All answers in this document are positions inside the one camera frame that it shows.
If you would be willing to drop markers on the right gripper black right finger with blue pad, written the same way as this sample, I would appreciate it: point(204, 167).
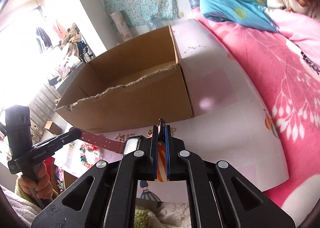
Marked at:
point(219, 195)

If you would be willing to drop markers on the pink floral blanket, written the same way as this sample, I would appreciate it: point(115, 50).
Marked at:
point(284, 67)

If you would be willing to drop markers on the clothes pile on rack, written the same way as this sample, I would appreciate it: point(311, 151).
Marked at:
point(71, 40)

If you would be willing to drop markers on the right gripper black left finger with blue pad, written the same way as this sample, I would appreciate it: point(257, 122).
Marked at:
point(104, 196)

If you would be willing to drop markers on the pink strap digital watch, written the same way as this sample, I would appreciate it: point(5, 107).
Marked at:
point(93, 142)

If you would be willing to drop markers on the brown cardboard box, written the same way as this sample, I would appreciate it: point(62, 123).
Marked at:
point(132, 85)

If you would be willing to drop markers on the small brown box on floor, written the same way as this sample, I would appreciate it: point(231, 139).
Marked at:
point(53, 128)

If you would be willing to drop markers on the rolled white paper tube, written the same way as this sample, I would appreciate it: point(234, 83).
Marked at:
point(121, 25)

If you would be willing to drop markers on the grey desk with clutter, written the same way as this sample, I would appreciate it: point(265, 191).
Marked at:
point(60, 84)

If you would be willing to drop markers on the blue patterned pillow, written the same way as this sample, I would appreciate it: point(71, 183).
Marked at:
point(247, 13)

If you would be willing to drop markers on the gold clasp charm cluster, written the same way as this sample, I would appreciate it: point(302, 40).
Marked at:
point(124, 137)

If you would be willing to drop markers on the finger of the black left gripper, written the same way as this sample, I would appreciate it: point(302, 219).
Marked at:
point(68, 137)

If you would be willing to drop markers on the person's left hand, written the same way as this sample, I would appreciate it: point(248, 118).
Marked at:
point(43, 187)

